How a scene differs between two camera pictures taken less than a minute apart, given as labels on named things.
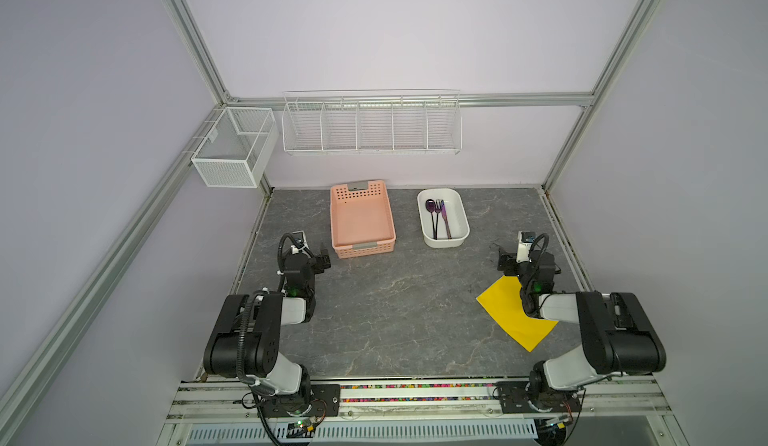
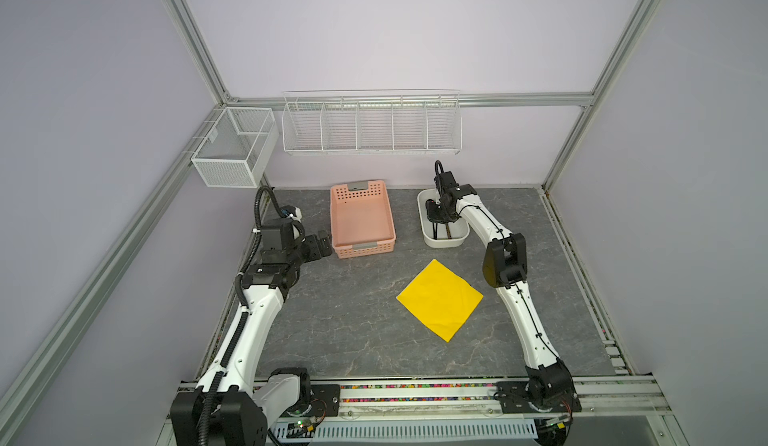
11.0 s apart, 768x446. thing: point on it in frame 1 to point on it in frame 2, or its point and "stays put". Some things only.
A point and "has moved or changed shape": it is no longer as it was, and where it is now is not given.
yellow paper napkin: [502, 299] has moved or changed shape
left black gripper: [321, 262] to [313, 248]
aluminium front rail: [606, 401] stays put
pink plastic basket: [361, 220] stays put
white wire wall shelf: [372, 122] stays put
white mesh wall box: [236, 150] stays put
